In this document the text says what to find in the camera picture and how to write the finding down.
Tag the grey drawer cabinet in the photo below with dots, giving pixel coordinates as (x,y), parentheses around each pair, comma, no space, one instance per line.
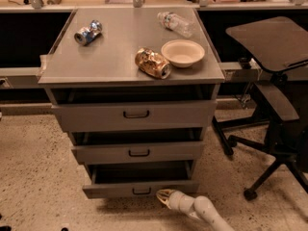
(104,71)

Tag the grey bottom drawer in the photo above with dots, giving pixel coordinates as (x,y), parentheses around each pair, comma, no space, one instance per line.
(139,179)

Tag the crushed gold soda can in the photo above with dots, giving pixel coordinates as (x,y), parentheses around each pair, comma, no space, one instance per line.
(153,63)

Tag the grey drawer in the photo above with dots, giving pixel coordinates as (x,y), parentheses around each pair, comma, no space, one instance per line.
(134,116)
(137,152)
(139,179)

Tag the beige paper bowl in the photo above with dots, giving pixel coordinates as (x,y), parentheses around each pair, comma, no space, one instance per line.
(183,53)

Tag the grey top drawer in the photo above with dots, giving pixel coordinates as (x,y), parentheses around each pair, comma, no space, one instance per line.
(134,116)

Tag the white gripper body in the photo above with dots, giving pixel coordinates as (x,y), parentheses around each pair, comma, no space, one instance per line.
(175,200)

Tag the clear plastic water bottle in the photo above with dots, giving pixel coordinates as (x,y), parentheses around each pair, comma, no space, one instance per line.
(176,23)

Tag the grey middle drawer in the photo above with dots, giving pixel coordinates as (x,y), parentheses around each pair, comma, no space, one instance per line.
(137,152)

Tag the crushed blue soda can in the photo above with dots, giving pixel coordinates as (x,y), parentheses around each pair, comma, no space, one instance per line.
(86,35)

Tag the black office chair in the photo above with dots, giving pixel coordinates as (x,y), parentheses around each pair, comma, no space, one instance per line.
(279,46)

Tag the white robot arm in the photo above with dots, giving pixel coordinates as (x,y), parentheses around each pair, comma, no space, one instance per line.
(198,208)

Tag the long lab workbench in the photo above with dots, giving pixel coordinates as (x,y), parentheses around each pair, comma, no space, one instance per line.
(29,28)

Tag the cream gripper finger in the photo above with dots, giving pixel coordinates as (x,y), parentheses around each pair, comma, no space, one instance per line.
(165,193)
(164,201)

